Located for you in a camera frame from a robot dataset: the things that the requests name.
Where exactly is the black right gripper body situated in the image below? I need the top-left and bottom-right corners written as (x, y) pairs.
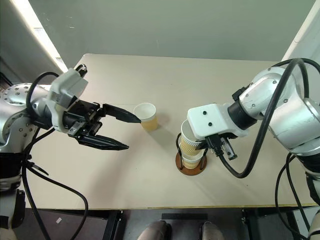
top-left (205, 133), bottom-right (238, 161)

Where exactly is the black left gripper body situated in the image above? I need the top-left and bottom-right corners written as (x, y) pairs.
top-left (61, 99), bottom-right (104, 139)

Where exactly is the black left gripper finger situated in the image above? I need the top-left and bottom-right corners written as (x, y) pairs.
top-left (102, 103), bottom-right (142, 124)
top-left (75, 134), bottom-right (130, 152)

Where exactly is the wire cup holder brown base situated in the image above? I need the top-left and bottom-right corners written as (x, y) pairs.
top-left (175, 132), bottom-right (209, 177)

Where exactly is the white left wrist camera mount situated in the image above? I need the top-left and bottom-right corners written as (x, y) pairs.
top-left (46, 68), bottom-right (90, 133)

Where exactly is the tan ribbed paper cup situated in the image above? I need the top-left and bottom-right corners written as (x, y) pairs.
top-left (180, 119), bottom-right (209, 157)
top-left (180, 151), bottom-right (204, 170)

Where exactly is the black table leg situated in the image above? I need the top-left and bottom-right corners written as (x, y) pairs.
top-left (106, 209), bottom-right (124, 240)
top-left (240, 208), bottom-right (254, 240)

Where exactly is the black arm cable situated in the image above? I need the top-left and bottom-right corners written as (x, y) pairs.
top-left (20, 71), bottom-right (90, 240)
top-left (274, 152), bottom-right (312, 240)

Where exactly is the black zip tie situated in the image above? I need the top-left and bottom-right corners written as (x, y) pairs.
top-left (20, 154), bottom-right (50, 176)

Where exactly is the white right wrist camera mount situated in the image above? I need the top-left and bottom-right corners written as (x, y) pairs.
top-left (186, 102), bottom-right (251, 141)

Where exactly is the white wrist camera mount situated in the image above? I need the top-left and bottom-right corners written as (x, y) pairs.
top-left (46, 68), bottom-right (90, 133)
top-left (186, 102), bottom-right (251, 141)

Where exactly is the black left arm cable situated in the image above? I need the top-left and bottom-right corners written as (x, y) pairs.
top-left (20, 71), bottom-right (90, 240)

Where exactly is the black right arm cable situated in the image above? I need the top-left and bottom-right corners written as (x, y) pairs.
top-left (274, 152), bottom-right (312, 240)

